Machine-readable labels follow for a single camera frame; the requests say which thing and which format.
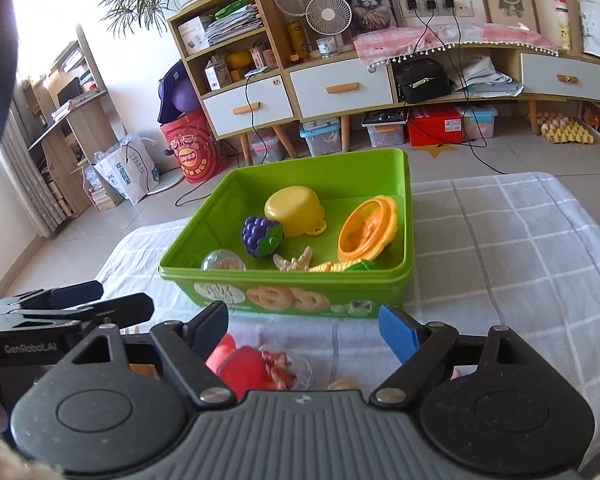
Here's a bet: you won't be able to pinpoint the black bag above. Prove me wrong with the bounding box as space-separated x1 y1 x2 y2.
395 57 452 105

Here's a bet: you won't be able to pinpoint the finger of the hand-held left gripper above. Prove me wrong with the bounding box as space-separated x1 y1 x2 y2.
7 280 105 312
77 293 155 329

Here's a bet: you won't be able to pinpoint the yellow egg tray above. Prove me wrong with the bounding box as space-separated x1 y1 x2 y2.
536 110 595 144

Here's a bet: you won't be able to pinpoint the clear ball with beads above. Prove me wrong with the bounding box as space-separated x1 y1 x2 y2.
201 250 247 272

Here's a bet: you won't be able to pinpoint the purple toy grapes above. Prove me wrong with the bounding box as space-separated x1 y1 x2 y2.
241 215 285 259

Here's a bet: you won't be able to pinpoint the wall outlets with chargers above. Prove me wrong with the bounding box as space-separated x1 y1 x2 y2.
405 0 474 21

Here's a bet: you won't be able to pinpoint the framed cat picture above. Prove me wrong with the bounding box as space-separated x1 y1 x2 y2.
335 0 404 39

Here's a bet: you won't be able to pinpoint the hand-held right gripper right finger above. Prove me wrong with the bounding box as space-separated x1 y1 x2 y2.
370 305 541 409

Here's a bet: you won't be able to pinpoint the person's left forearm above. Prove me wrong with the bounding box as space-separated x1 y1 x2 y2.
0 425 65 480

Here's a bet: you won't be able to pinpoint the red cardboard box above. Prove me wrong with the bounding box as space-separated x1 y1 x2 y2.
406 105 465 147

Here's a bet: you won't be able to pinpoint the white starfish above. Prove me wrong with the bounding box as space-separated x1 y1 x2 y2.
272 246 315 272

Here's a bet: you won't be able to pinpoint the clear storage box blue lid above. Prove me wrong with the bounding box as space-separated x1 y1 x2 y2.
300 119 342 157

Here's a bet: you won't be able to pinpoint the pink cloth with pompoms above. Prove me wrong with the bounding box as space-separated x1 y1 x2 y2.
354 22 562 67

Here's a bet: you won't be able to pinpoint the black floor cable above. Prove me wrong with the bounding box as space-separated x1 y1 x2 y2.
175 179 217 209

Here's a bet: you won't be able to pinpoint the small white fan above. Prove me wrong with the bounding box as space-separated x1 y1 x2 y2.
306 0 354 37

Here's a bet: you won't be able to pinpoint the pink pig toy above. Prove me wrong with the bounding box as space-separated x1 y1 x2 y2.
205 332 272 401

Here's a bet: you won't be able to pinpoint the white cabinet drawer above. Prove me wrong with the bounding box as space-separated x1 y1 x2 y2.
289 59 395 120
521 52 600 101

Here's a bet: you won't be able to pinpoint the orange toy strainer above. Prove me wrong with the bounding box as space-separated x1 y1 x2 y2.
337 194 400 264

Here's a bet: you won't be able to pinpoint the grey checkered cloth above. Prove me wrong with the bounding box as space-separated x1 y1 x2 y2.
96 172 600 463

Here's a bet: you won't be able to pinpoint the toy corn with green leaf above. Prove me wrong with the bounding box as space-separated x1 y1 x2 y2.
307 257 381 274

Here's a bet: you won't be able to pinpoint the wooden cabinet with white drawers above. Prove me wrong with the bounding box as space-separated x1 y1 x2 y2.
166 0 600 161

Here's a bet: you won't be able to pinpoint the purple plush toy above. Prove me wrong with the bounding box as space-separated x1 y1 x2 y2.
157 59 202 124

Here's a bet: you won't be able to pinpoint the green plastic box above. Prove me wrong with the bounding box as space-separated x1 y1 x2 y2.
158 147 414 317

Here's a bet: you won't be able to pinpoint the white drawer with lock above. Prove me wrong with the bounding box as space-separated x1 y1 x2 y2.
202 76 295 137

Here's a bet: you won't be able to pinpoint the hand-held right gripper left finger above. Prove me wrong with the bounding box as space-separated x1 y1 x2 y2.
65 301 238 408

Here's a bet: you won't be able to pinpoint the small clear storage box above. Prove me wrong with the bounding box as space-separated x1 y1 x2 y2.
250 130 286 164

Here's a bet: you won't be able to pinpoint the stack of papers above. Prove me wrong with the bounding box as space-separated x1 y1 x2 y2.
205 4 264 46

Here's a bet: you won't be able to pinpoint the yellow toy pot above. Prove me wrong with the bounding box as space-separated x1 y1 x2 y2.
264 186 329 239

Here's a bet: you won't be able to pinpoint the red printed bucket bag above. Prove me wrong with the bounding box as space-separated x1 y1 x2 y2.
160 109 224 184

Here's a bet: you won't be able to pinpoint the white shopping bag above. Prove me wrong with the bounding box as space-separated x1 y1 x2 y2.
93 132 161 206

